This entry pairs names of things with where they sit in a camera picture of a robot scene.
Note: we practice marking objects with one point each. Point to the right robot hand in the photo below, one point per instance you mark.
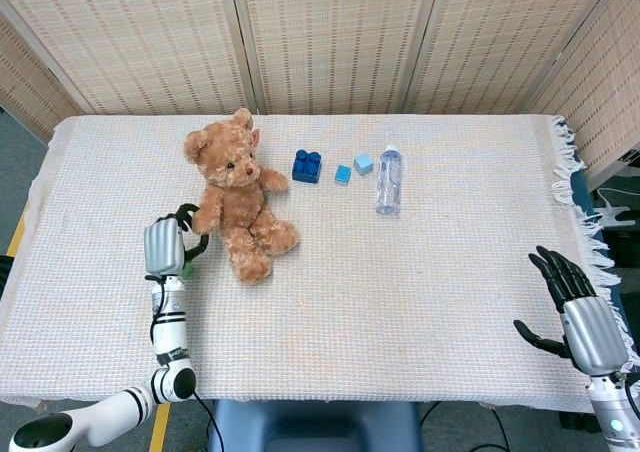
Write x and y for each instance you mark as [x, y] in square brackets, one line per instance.
[585, 329]

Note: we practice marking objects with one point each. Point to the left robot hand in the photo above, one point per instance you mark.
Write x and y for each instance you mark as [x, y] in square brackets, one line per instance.
[164, 247]

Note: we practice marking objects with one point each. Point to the brown teddy bear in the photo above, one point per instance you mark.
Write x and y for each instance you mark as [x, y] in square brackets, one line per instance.
[240, 197]

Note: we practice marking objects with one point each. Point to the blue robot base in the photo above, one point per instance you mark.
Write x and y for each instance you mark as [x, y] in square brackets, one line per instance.
[312, 426]

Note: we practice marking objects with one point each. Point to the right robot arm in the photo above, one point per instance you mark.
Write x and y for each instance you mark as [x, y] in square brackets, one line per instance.
[612, 412]

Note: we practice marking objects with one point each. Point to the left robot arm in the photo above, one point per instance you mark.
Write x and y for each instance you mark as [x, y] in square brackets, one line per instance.
[150, 362]

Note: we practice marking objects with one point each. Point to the green cube block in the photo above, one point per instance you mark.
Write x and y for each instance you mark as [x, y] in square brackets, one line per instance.
[188, 271]

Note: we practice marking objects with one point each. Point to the white metal stand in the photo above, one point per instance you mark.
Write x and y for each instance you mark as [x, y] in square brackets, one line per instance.
[614, 212]

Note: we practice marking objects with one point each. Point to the dark blue toy brick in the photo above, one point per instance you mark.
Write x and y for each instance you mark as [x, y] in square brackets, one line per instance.
[306, 166]

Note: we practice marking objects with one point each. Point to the white woven tablecloth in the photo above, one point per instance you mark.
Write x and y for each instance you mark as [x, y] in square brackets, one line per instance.
[350, 282]

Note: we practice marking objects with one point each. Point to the small blue flat block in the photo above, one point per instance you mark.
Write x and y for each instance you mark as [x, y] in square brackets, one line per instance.
[343, 174]

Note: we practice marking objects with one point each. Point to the light blue cube block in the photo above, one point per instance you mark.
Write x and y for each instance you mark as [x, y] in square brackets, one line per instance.
[363, 164]

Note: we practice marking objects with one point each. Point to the clear plastic water bottle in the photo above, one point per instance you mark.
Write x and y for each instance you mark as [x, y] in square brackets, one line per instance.
[389, 182]

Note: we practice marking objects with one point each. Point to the woven folding screen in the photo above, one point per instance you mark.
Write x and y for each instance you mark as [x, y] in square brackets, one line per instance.
[320, 37]

